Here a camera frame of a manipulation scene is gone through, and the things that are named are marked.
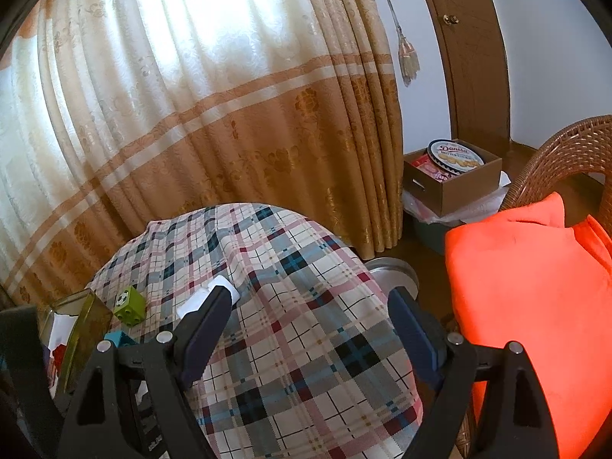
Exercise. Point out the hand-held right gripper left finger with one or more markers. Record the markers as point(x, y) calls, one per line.
point(205, 334)

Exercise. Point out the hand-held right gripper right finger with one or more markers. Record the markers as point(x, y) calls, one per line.
point(416, 339)

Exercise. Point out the white and grey carton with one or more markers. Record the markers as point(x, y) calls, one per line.
point(196, 303)

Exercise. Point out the green toy block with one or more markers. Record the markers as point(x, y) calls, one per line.
point(130, 307)

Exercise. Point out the teal toy block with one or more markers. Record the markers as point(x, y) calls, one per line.
point(119, 338)

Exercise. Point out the shallow cardboard tray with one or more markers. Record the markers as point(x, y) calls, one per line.
point(88, 330)

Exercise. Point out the round metal pan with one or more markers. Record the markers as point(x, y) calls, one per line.
point(387, 272)

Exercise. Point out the plaid tablecloth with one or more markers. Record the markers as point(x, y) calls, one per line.
point(296, 320)

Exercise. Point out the grey bin with plastic liner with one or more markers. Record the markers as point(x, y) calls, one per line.
point(430, 236)

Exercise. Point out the orange cushion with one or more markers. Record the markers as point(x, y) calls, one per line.
point(526, 296)

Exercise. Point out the brown cardboard box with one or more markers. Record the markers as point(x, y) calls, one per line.
point(468, 186)

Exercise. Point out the pink package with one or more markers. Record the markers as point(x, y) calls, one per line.
point(430, 167)

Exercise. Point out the round cookie tin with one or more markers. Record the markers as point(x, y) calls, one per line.
point(454, 155)

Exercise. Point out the wicker chair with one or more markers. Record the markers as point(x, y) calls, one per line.
point(550, 153)

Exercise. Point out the cream and orange curtain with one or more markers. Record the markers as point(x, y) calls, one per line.
point(191, 105)

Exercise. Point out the curtain tassel tieback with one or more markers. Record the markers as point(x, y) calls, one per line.
point(409, 57)

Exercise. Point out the wooden cabinet door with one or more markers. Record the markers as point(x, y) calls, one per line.
point(468, 57)

